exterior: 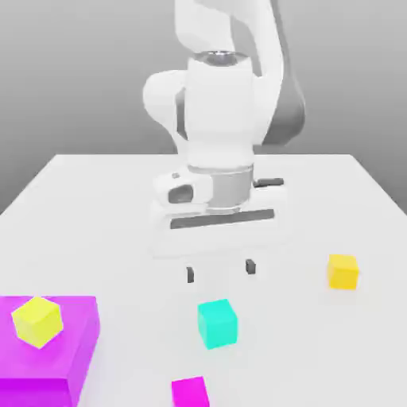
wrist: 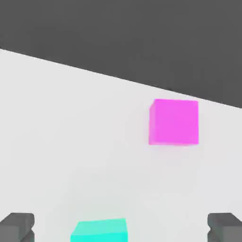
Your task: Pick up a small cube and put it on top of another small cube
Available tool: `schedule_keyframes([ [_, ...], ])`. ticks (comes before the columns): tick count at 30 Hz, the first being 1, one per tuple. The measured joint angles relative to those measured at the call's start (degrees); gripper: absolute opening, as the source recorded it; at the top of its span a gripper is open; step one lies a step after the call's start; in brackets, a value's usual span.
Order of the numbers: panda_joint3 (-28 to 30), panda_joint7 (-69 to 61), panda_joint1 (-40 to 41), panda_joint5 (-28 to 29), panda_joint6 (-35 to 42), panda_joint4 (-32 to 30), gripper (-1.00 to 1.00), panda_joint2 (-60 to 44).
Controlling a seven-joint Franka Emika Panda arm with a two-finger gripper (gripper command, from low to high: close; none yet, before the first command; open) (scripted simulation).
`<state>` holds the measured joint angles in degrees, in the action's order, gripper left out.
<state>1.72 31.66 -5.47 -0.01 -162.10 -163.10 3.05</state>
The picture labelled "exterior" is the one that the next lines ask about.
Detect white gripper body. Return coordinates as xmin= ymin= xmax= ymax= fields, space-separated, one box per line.
xmin=148 ymin=186 xmax=289 ymax=259

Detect small cyan cube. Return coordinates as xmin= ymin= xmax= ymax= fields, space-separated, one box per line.
xmin=196 ymin=297 xmax=239 ymax=351

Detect small golden yellow cube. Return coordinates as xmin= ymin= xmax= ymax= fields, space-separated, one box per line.
xmin=327 ymin=253 xmax=361 ymax=291

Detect small magenta cube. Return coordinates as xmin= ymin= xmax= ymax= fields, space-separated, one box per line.
xmin=170 ymin=375 xmax=211 ymax=407

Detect small lime yellow cube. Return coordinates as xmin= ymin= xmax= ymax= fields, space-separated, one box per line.
xmin=10 ymin=295 xmax=64 ymax=350

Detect large magenta box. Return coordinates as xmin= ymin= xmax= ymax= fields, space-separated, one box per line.
xmin=0 ymin=295 xmax=102 ymax=407

